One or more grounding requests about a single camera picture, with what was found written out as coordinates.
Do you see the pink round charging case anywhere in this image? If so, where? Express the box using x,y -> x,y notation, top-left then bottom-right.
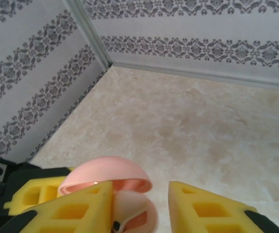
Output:
56,155 -> 159,233

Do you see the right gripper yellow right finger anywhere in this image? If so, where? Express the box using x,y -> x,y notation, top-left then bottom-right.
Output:
168,181 -> 279,233

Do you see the aluminium frame post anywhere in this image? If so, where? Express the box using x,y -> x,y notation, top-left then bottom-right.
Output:
63,0 -> 115,72

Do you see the long aluminium frame rail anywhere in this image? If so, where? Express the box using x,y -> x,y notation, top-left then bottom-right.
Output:
110,60 -> 279,87

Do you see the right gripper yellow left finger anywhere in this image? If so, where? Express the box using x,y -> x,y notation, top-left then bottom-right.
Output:
0,181 -> 114,233

